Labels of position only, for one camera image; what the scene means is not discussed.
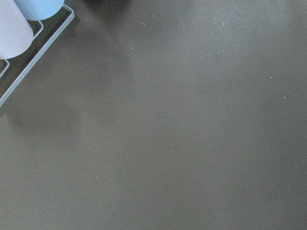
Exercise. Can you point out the pastel cup rack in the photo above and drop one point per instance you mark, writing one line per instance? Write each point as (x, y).
(14, 70)

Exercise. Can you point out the lilac cup in rack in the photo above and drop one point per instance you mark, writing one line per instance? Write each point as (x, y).
(16, 34)

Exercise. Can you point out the light blue cup in rack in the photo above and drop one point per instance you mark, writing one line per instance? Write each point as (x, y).
(36, 10)

